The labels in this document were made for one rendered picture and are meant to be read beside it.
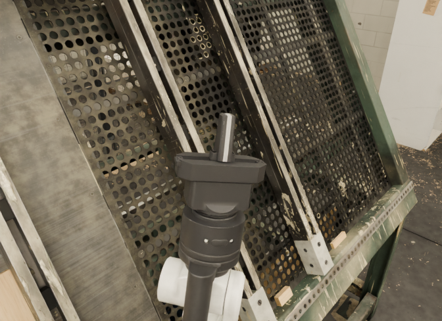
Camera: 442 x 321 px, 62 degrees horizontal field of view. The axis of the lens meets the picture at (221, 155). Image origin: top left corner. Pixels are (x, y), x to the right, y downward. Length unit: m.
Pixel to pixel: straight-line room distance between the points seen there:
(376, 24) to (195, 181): 5.25
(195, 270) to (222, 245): 0.05
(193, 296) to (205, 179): 0.15
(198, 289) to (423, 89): 3.72
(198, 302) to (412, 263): 2.41
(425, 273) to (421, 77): 1.97
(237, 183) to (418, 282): 2.31
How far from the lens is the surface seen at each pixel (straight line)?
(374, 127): 1.76
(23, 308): 0.84
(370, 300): 2.26
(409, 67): 4.06
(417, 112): 4.15
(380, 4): 5.59
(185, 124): 0.95
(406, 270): 2.77
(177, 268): 0.56
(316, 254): 1.24
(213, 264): 0.51
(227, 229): 0.49
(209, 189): 0.48
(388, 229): 1.67
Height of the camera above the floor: 1.84
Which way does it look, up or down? 30 degrees down
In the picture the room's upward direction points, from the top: straight up
